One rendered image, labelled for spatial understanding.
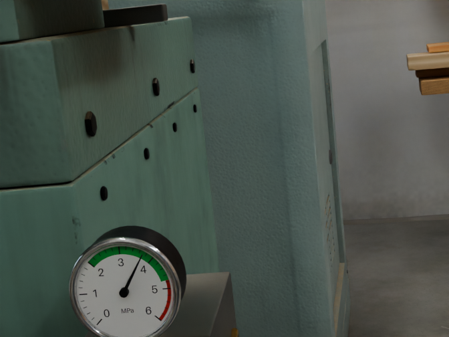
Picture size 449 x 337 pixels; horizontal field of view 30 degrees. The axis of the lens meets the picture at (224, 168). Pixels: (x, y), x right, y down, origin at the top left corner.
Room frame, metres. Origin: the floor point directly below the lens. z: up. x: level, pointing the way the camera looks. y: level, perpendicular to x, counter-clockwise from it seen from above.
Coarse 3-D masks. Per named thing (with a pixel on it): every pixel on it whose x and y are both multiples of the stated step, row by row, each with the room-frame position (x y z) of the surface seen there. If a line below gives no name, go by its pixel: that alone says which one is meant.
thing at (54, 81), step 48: (0, 48) 0.51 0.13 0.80; (48, 48) 0.51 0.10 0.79; (96, 48) 0.60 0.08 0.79; (144, 48) 0.77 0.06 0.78; (192, 48) 1.06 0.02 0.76; (0, 96) 0.51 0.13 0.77; (48, 96) 0.51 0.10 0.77; (96, 96) 0.59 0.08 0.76; (144, 96) 0.74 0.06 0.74; (0, 144) 0.51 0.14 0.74; (48, 144) 0.51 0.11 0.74; (96, 144) 0.57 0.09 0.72
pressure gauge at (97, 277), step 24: (96, 240) 0.46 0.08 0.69; (120, 240) 0.44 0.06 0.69; (144, 240) 0.44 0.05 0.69; (168, 240) 0.46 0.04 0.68; (96, 264) 0.44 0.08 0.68; (120, 264) 0.44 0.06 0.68; (144, 264) 0.44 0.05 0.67; (168, 264) 0.44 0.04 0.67; (72, 288) 0.44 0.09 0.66; (96, 288) 0.44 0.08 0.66; (120, 288) 0.44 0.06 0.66; (144, 288) 0.44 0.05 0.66; (168, 288) 0.44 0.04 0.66; (96, 312) 0.44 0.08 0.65; (120, 312) 0.44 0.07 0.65; (144, 312) 0.44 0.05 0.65; (168, 312) 0.44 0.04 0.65; (96, 336) 0.44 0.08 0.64; (120, 336) 0.44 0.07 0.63; (144, 336) 0.44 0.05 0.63
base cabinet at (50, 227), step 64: (192, 128) 0.99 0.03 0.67; (0, 192) 0.51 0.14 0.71; (64, 192) 0.51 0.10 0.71; (128, 192) 0.64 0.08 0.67; (192, 192) 0.94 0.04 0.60; (0, 256) 0.51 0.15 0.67; (64, 256) 0.51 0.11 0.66; (192, 256) 0.89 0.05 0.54; (0, 320) 0.52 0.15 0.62; (64, 320) 0.51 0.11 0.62
